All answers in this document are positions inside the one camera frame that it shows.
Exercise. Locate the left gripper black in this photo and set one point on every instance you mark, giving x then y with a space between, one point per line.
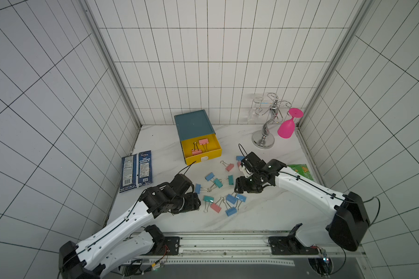
192 201

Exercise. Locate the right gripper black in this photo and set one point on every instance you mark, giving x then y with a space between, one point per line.
247 183

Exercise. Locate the yellow top drawer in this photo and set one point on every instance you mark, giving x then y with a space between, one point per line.
214 149

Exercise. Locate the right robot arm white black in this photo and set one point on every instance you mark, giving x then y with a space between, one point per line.
345 220

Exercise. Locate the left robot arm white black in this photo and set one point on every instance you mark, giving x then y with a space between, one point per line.
130 235

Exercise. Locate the teal shiny binder clip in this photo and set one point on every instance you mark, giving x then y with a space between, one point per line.
208 201

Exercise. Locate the blue binder clip left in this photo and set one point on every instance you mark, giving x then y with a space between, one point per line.
198 189

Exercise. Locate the blue binder clip middle right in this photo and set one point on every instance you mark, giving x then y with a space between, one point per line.
240 199

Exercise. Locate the teal binder clip upright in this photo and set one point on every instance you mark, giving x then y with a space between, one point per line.
228 180

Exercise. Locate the pink binder clip bottom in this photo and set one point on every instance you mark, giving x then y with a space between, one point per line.
216 206

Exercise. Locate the pink binder clip top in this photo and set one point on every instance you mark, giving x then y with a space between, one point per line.
228 166

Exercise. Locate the blue binder clip bottom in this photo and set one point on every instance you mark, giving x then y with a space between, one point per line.
229 209

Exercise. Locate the blue binder clip upper middle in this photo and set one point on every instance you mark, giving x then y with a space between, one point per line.
210 177

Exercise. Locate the teal drawer cabinet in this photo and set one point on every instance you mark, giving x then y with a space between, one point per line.
193 124

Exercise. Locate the silver glass rack stand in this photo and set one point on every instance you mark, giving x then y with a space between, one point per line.
263 138

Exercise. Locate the green snack packet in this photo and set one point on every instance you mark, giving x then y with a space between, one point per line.
302 170

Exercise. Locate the magenta plastic wine glass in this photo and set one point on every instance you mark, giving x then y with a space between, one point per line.
288 127

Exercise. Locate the clear glass on rack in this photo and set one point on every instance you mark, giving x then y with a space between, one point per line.
256 110

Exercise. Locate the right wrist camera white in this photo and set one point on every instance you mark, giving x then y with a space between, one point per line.
244 171

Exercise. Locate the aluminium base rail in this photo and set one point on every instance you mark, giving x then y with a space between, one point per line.
219 248

